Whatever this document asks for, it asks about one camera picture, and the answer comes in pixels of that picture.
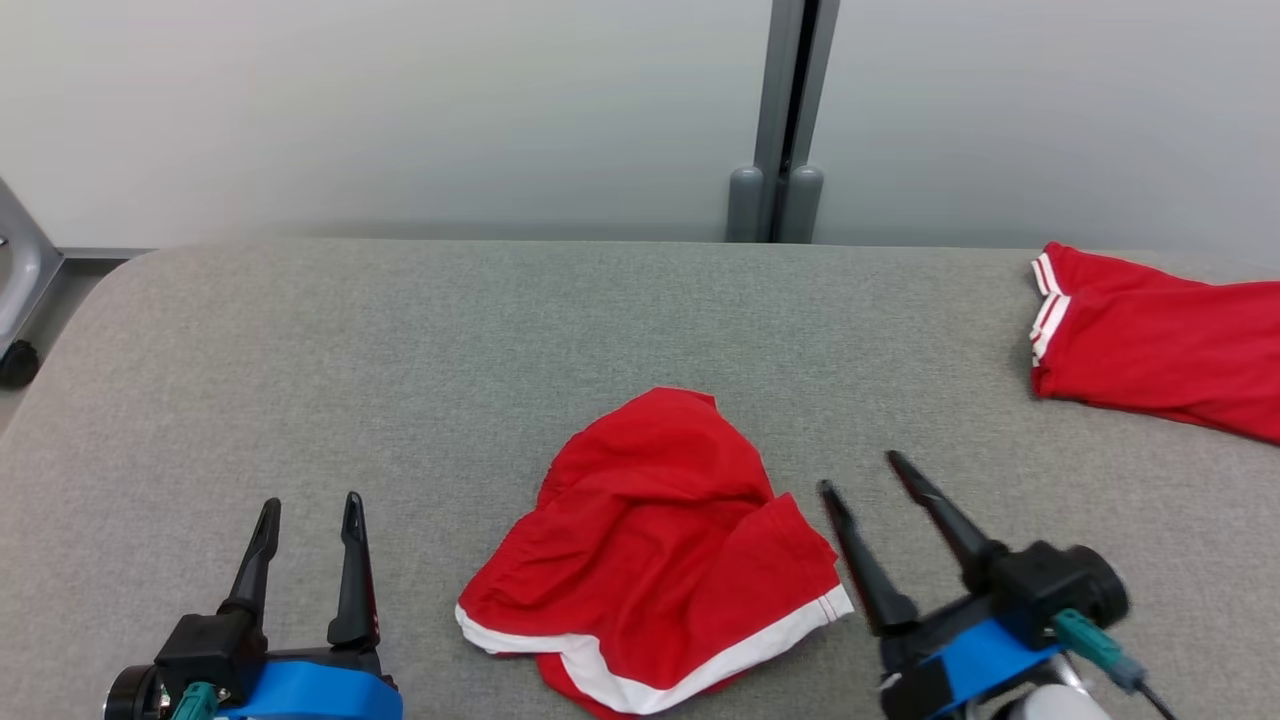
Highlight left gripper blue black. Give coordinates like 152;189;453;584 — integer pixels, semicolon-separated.
215;491;403;720

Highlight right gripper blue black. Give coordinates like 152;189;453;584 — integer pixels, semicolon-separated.
818;450;1066;720

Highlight red shorts with white hem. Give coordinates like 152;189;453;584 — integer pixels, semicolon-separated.
455;387;854;719

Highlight red shorts with white stripes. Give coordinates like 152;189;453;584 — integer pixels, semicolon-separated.
1030;242;1280;446

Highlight grey wheeled metal stand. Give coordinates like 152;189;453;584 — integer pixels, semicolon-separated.
0;178;63;391

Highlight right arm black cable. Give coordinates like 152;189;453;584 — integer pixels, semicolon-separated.
1052;608;1181;720

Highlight grey partition post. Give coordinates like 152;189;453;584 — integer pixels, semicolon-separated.
727;0;841;244

